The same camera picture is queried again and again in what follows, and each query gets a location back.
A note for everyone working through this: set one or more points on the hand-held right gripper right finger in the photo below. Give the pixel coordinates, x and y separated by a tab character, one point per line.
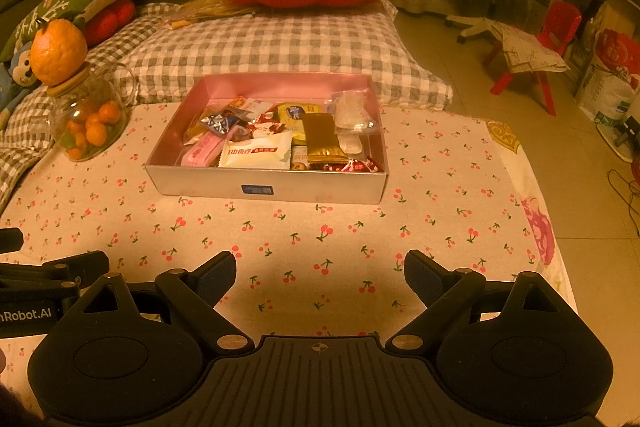
421	274

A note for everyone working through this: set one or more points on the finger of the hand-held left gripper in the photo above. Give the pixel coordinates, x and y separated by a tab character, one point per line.
85	264
10	241

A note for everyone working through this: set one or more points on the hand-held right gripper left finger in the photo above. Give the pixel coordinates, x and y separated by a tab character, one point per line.
218	274

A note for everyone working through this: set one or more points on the pink box with silver sides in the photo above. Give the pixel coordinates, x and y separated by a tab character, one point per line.
250	187

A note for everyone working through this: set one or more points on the white snack packet red print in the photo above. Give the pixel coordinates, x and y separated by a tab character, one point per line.
255	152

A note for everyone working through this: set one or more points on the orange patterned snack packet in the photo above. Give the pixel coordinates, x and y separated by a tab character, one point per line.
196	134

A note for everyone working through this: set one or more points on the clear rice cracker packet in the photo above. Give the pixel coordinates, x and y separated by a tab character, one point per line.
351	143

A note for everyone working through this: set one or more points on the silver snack packet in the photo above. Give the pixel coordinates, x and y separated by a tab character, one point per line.
217	123

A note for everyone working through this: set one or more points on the red and white snack packet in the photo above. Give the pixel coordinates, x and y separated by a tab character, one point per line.
264	123

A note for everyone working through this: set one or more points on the gold snack bar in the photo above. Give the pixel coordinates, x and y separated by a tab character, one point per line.
322	139

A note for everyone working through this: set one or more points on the small cake packet red label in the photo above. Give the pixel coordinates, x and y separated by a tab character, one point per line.
250	104

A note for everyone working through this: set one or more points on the clear packet with barcode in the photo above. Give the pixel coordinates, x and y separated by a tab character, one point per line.
352	109

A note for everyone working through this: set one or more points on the cherry print tablecloth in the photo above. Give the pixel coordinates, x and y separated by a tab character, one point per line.
325	232

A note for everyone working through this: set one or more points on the grey checked blanket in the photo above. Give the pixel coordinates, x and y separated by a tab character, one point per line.
30	127

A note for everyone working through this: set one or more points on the pink snack packet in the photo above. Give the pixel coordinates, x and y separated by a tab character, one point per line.
200	152

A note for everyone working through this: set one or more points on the pile of kumquats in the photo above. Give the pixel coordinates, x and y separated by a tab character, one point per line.
95	132

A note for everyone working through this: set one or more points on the round glass jar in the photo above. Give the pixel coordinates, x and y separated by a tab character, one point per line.
85	107

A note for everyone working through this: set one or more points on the blue monkey plush toy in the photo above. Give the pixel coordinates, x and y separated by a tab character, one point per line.
17	77

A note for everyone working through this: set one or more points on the wooden jar lid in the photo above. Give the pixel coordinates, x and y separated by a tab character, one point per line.
70	87

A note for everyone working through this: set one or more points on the large orange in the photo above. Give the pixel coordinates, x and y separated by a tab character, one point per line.
57	52

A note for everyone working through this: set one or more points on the grey checked pillow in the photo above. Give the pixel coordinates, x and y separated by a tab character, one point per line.
290	47

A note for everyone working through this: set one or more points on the white fan base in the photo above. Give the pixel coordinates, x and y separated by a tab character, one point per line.
620	142

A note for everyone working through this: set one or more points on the small red cushion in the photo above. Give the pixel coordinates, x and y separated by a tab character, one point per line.
112	19

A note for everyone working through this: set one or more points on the patterned white cloth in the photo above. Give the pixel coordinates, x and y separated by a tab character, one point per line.
530	52

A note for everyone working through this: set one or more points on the white sack red print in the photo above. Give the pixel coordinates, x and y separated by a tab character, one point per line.
607	77

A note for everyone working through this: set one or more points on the red plastic chair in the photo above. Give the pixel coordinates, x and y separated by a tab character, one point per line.
562	22

